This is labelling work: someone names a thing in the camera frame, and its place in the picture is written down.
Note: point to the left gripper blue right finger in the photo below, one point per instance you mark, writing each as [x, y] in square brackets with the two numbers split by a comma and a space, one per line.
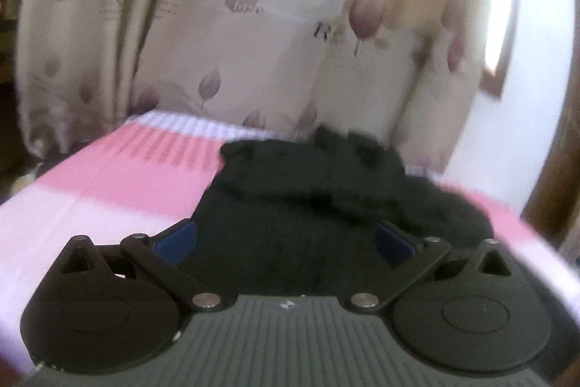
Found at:
[410, 261]

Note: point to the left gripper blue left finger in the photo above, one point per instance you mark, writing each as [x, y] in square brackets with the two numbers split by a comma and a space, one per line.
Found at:
[159, 258]

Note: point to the black padded jacket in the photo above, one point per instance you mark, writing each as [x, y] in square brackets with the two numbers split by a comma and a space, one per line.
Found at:
[285, 218]

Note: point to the pink checked bed sheet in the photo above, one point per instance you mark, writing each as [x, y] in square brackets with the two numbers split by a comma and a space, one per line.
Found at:
[76, 312]

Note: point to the beige tulip print curtain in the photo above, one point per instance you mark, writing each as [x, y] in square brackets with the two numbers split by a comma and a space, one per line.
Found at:
[403, 71]

